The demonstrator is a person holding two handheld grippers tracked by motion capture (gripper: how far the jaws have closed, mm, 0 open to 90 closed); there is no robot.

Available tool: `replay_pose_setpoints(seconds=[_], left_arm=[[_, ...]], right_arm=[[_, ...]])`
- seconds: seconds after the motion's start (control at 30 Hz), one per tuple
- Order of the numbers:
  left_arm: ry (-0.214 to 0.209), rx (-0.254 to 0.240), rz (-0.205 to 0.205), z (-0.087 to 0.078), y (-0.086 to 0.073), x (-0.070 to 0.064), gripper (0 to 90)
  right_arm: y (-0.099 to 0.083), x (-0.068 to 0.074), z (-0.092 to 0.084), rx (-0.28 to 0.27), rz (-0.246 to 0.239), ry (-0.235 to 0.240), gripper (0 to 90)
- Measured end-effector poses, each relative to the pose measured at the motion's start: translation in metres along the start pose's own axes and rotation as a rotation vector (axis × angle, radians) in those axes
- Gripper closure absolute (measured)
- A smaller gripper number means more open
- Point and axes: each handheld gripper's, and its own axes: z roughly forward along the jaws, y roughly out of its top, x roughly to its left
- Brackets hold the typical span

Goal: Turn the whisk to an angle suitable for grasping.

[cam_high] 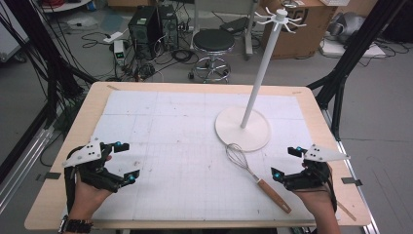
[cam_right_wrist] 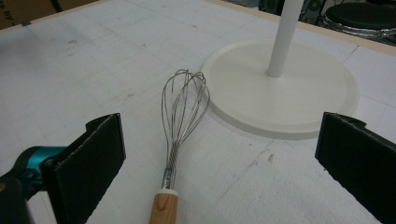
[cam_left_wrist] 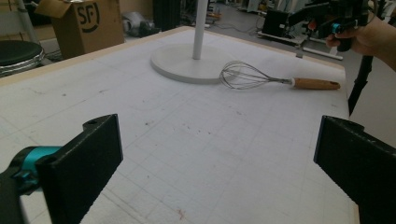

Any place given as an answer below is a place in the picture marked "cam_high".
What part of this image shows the large black computer tower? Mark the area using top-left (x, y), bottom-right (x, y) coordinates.
top-left (128, 6), bottom-right (163, 60)

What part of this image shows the coiled black cable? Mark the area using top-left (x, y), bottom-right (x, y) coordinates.
top-left (170, 48), bottom-right (197, 65)

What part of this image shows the white power strip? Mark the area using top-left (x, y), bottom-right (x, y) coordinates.
top-left (102, 30), bottom-right (125, 45)

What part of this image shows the wire whisk with wooden handle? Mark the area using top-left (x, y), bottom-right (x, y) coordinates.
top-left (225, 142), bottom-right (293, 215)

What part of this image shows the person's left hand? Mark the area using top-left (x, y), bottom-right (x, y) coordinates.
top-left (68, 155), bottom-right (114, 222)

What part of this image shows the black tape piece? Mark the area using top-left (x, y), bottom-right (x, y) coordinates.
top-left (35, 172), bottom-right (62, 182)
top-left (340, 176), bottom-right (363, 187)

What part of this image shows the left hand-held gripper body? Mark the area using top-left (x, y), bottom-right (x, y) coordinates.
top-left (61, 137), bottom-right (127, 193)

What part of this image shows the person's right hand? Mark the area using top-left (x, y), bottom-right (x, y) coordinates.
top-left (293, 163), bottom-right (338, 217)

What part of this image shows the white device with green display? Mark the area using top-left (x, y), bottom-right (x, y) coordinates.
top-left (113, 39), bottom-right (128, 66)

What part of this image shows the white grid mat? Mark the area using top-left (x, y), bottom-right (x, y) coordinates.
top-left (87, 90), bottom-right (326, 222)

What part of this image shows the grey bag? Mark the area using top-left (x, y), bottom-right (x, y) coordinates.
top-left (327, 12), bottom-right (367, 44)

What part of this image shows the black metal stand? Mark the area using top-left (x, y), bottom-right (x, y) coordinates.
top-left (0, 0), bottom-right (99, 131)
top-left (306, 0), bottom-right (407, 141)

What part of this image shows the black beaded bracelet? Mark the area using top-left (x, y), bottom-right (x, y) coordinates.
top-left (58, 214), bottom-right (94, 234)

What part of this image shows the white hook rack stand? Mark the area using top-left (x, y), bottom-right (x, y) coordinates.
top-left (214, 6), bottom-right (308, 153)

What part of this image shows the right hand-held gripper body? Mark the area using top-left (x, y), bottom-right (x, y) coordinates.
top-left (283, 143), bottom-right (352, 192)

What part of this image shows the black gripper strap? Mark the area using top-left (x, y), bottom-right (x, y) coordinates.
top-left (63, 145), bottom-right (82, 214)

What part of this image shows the black round stool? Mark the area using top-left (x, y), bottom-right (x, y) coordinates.
top-left (187, 28), bottom-right (236, 84)

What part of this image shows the aluminium rail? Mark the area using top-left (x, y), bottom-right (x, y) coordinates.
top-left (0, 126), bottom-right (56, 214)

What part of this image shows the narrow black computer tower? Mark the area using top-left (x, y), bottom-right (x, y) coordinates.
top-left (158, 4), bottom-right (180, 51)

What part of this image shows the brown cardboard box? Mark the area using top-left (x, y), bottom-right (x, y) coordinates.
top-left (260, 0), bottom-right (339, 60)

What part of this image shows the white flat board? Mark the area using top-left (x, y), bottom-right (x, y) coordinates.
top-left (319, 38), bottom-right (388, 59)

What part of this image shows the thin wooden stick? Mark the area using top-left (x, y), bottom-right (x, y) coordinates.
top-left (335, 200), bottom-right (357, 222)

